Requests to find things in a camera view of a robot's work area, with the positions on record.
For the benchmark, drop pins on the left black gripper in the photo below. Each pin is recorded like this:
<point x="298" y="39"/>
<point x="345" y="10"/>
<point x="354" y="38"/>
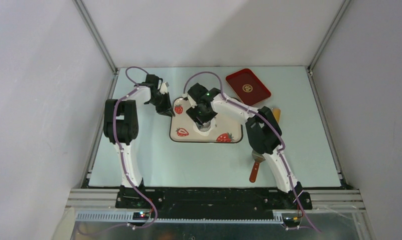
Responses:
<point x="167" y="110"/>

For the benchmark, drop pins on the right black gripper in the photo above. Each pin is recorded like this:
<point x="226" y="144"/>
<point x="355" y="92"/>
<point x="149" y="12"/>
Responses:
<point x="193" y="113"/>

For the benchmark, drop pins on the white dough piece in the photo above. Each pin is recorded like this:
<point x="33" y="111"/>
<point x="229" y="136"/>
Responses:
<point x="205" y="128"/>

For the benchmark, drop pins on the strawberry print tray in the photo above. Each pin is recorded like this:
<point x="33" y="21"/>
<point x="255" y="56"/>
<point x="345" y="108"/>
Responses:
<point x="227" y="131"/>

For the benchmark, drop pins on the red lacquer tray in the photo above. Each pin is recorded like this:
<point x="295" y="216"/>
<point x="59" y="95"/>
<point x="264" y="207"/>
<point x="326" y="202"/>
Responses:
<point x="248" y="87"/>

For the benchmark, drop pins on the wooden dough roller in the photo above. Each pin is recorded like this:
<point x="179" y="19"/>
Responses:
<point x="277" y="114"/>

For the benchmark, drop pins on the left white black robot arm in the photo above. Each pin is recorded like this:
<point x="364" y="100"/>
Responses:
<point x="121" y="124"/>

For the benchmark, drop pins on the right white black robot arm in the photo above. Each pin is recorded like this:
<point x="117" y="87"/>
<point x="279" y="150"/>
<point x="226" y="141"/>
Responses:
<point x="263" y="131"/>

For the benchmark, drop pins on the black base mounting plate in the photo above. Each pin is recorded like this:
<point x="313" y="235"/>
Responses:
<point x="209" y="203"/>

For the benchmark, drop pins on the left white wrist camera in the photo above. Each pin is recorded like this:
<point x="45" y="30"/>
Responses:
<point x="163" y="89"/>

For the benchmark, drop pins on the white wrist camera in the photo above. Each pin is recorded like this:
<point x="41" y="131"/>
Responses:
<point x="188" y="98"/>
<point x="163" y="89"/>

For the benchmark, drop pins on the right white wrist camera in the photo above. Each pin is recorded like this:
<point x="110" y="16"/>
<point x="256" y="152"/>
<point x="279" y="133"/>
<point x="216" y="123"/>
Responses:
<point x="188" y="98"/>

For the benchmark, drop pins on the metal spatula red handle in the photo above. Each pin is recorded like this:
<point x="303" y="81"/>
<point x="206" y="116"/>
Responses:
<point x="258" y="159"/>

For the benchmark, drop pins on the aluminium frame rail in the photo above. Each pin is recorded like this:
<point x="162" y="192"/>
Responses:
<point x="99" y="205"/>

